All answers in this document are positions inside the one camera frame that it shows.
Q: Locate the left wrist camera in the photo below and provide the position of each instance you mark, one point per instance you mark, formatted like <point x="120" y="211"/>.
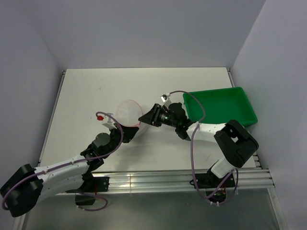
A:
<point x="106" y="120"/>

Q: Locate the green plastic tray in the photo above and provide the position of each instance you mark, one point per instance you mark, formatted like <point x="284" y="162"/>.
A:
<point x="220" y="106"/>

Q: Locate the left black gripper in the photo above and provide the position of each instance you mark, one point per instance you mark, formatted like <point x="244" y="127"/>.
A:
<point x="129" y="133"/>

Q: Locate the mesh laundry bag pink trim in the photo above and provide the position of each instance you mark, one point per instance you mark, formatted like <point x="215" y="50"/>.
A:
<point x="128" y="113"/>

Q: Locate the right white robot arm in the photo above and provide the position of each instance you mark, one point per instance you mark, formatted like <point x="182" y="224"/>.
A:
<point x="235" y="142"/>

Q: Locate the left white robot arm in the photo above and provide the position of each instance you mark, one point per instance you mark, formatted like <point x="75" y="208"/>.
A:
<point x="28" y="185"/>

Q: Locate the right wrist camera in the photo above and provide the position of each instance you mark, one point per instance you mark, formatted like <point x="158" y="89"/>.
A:
<point x="166" y="100"/>

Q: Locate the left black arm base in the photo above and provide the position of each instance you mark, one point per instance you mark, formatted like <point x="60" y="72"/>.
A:
<point x="87" y="194"/>

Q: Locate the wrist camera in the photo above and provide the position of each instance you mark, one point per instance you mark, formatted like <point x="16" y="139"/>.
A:
<point x="106" y="120"/>
<point x="166" y="100"/>

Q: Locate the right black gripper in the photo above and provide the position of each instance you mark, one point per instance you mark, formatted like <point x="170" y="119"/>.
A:
<point x="152" y="117"/>

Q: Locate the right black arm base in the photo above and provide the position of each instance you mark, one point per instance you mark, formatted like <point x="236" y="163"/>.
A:
<point x="216" y="190"/>

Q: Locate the aluminium frame rail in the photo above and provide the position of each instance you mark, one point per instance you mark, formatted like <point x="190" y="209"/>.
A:
<point x="177" y="181"/>

